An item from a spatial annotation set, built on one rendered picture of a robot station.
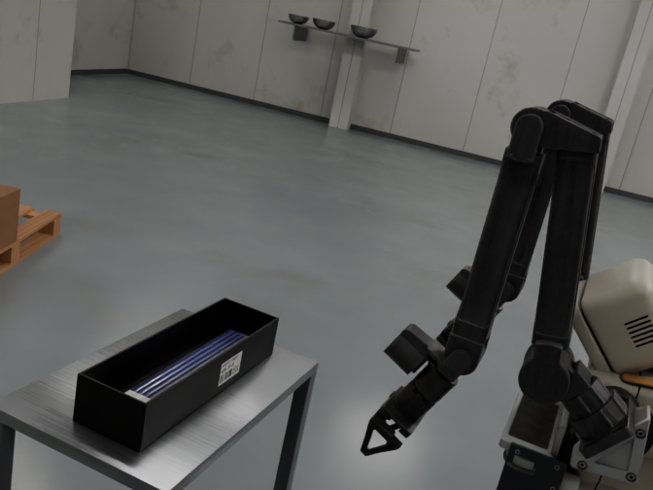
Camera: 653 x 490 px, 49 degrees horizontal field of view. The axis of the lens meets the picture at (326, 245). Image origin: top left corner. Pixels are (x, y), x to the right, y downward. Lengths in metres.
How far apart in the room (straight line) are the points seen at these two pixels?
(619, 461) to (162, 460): 0.85
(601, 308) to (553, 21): 10.31
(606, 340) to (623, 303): 0.07
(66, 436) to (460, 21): 10.47
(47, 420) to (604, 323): 1.10
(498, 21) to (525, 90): 1.10
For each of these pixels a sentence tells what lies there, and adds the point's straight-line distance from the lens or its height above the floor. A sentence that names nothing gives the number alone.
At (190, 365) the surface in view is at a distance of 1.77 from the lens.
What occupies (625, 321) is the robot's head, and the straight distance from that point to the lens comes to 1.29.
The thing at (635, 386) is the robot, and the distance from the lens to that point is 1.30.
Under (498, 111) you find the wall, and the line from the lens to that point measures 11.53.
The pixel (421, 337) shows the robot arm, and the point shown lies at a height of 1.22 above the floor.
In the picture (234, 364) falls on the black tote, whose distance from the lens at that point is 1.77.
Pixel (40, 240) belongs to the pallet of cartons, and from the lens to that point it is 4.81.
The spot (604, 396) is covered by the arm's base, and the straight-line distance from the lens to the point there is 1.21.
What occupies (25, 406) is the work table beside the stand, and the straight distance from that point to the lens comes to 1.67.
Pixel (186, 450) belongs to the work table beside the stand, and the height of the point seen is 0.80.
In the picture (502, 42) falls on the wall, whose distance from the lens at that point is 11.50.
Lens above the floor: 1.70
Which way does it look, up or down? 18 degrees down
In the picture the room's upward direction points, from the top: 12 degrees clockwise
